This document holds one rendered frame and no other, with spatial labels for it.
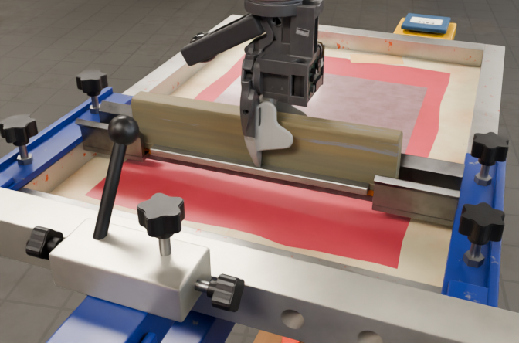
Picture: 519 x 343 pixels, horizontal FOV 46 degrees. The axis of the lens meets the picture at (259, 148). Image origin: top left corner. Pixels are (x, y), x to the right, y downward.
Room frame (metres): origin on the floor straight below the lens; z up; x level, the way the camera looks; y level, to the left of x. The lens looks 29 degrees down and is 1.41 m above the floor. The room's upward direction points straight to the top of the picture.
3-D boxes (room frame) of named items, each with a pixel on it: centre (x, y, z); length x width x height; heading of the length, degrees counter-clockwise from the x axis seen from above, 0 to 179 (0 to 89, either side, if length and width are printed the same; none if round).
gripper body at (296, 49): (0.68, -0.03, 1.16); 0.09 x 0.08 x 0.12; 69
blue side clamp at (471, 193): (0.56, -0.25, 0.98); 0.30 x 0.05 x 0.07; 159
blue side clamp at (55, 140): (0.76, 0.27, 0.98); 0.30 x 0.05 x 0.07; 159
